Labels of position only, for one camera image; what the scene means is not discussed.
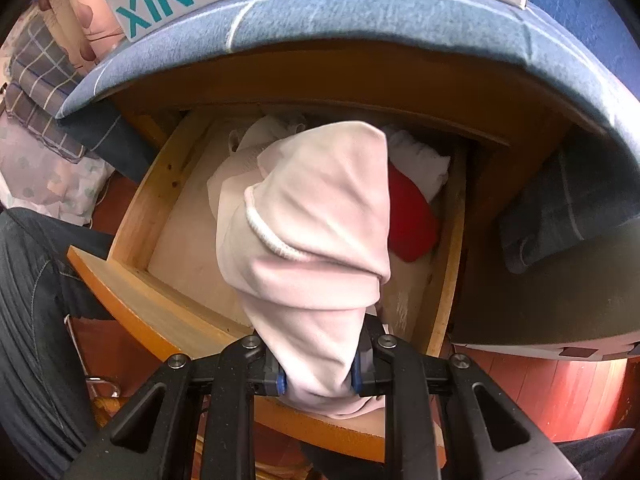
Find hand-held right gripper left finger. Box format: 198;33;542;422
62;332;288;480

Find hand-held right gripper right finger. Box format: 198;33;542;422
350;315;581;480

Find pale pink underwear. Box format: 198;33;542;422
215;120;392;418

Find wooden drawer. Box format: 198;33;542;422
67;107;468;463

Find red underwear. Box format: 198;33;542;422
387;165;442;263

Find cream knitted underwear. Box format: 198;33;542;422
207;114;307;196

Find white underwear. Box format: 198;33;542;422
387;130;451;201

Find grey cardboard box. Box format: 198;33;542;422
450;220;640;361

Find person's right leg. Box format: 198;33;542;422
555;427;636;480

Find dark wooden nightstand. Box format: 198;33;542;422
107;50;601;361

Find blue checked cloth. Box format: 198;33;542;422
55;0;640;273

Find grey checked quilt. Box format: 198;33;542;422
2;12;126;161

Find floral curtain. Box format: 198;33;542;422
35;0;126;78

